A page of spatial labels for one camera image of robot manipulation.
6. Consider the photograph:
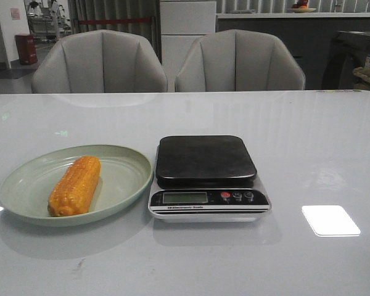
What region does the right grey upholstered chair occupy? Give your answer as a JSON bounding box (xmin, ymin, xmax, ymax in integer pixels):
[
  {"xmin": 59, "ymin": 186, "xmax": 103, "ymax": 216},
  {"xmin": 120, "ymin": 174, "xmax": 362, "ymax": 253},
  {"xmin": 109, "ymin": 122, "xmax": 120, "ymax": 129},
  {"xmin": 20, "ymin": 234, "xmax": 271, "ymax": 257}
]
[{"xmin": 175, "ymin": 30, "xmax": 306, "ymax": 93}]

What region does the dark appliance at right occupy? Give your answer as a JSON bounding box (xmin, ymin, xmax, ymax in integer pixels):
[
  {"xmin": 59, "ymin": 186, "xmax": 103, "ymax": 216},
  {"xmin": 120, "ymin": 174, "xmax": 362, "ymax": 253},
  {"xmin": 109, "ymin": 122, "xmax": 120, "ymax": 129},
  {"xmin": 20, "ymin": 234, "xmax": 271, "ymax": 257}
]
[{"xmin": 321, "ymin": 31, "xmax": 370, "ymax": 89}]

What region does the beige cushion at right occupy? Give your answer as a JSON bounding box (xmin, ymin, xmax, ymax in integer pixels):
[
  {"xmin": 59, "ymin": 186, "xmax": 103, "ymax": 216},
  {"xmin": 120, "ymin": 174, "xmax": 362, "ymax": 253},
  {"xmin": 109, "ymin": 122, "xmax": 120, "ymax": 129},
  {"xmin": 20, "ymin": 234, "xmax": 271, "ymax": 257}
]
[{"xmin": 353, "ymin": 67, "xmax": 370, "ymax": 91}]

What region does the white drawer cabinet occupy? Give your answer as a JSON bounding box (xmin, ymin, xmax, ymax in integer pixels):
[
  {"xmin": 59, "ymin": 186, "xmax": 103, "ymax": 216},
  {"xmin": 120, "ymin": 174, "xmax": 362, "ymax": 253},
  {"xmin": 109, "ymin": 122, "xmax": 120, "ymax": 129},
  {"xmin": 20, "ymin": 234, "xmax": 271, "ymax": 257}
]
[{"xmin": 160, "ymin": 1, "xmax": 216, "ymax": 92}]

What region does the yellow corn cob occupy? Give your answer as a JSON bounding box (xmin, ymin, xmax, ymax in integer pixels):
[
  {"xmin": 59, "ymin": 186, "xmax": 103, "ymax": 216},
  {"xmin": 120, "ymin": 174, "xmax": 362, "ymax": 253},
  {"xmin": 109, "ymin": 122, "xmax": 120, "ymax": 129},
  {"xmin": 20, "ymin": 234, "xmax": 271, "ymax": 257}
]
[{"xmin": 47, "ymin": 155, "xmax": 101, "ymax": 217}]

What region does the black silver kitchen scale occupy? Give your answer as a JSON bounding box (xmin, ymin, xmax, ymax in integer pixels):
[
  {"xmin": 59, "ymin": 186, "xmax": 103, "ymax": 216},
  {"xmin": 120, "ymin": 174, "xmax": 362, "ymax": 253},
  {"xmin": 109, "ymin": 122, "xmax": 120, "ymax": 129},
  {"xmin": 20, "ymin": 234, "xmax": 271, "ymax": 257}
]
[{"xmin": 148, "ymin": 135, "xmax": 272, "ymax": 223}]

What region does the light green oval plate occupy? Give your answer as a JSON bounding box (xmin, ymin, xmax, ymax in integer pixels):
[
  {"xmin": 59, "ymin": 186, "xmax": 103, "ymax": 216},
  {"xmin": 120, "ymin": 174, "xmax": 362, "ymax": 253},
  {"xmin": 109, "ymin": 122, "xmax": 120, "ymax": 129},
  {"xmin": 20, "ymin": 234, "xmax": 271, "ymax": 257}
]
[{"xmin": 0, "ymin": 145, "xmax": 153, "ymax": 227}]

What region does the grey upholstered chair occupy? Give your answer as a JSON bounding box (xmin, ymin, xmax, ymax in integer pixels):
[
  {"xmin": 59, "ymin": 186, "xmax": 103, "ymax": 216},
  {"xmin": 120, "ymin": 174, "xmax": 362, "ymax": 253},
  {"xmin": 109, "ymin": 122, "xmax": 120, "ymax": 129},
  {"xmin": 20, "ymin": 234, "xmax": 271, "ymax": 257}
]
[
  {"xmin": 31, "ymin": 30, "xmax": 168, "ymax": 94},
  {"xmin": 175, "ymin": 30, "xmax": 306, "ymax": 93}
]

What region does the left grey upholstered chair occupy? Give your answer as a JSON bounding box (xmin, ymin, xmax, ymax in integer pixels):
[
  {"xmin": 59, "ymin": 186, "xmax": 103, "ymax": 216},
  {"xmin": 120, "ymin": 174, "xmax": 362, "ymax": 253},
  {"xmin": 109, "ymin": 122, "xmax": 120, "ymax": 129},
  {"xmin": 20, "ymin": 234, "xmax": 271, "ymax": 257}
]
[{"xmin": 31, "ymin": 30, "xmax": 168, "ymax": 94}]

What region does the dark grey counter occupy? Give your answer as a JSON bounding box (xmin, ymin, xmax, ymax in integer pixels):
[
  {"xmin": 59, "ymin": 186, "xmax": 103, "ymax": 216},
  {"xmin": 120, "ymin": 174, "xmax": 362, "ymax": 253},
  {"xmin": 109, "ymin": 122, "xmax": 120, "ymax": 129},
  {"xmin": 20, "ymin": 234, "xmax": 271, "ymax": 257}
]
[{"xmin": 216, "ymin": 12, "xmax": 370, "ymax": 89}]

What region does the fruit plate on counter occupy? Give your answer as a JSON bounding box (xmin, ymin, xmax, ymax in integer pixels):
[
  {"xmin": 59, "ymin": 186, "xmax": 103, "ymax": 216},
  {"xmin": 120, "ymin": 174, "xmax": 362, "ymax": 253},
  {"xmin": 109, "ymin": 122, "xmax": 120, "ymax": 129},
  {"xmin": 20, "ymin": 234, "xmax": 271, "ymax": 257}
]
[{"xmin": 288, "ymin": 0, "xmax": 316, "ymax": 13}]

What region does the pink wall notice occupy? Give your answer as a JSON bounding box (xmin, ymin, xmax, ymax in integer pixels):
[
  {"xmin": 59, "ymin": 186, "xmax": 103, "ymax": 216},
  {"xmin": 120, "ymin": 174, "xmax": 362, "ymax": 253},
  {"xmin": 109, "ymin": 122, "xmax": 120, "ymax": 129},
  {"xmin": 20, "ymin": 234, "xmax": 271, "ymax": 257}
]
[{"xmin": 10, "ymin": 8, "xmax": 20, "ymax": 20}]

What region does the red trash bin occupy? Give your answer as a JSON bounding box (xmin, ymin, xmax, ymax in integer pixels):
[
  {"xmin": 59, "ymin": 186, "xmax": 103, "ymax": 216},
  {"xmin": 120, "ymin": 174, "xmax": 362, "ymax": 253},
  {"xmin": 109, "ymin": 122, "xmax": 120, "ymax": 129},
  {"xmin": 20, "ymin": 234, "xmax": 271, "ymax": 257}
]
[{"xmin": 15, "ymin": 34, "xmax": 38, "ymax": 65}]

